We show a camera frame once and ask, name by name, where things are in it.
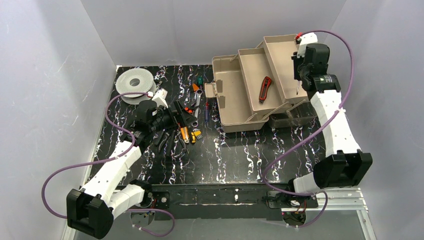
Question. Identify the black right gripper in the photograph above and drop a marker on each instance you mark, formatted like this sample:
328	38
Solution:
301	73

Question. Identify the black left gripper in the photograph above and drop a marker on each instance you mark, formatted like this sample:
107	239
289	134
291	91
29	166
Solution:
175	114

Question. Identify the yellow utility knife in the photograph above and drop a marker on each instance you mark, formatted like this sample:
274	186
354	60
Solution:
185	134

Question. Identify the yellow black long screwdriver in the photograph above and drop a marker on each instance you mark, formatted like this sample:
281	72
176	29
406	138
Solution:
298	87

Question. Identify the black handled cutters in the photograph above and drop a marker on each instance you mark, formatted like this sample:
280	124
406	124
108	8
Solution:
170	143

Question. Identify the red and black utility knife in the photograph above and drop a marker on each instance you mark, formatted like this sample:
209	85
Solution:
265	85

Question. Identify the beige translucent plastic toolbox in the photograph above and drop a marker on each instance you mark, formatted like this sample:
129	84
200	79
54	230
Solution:
237	82

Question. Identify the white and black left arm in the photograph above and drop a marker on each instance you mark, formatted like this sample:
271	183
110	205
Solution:
93	208

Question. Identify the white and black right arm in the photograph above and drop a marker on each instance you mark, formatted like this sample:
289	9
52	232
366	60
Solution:
345	164

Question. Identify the silver combination wrench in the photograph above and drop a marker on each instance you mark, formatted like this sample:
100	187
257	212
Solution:
199	93

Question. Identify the yellow hex key set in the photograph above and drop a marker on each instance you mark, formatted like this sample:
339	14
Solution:
196	135

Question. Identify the white filament spool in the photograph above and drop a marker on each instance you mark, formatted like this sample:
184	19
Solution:
137	80

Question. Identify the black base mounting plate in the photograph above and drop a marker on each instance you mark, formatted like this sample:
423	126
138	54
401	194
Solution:
227	201

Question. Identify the blue handled screwdriver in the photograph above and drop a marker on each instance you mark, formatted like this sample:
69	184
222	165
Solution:
206	112

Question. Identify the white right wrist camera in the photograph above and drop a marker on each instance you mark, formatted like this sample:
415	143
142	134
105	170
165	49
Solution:
302	40

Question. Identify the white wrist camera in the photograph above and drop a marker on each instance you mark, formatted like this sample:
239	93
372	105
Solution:
302	40
160	98

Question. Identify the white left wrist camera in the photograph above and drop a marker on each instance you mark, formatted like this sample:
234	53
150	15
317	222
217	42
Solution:
160	98

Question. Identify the green handled screwdriver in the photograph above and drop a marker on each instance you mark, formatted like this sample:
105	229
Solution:
200	80

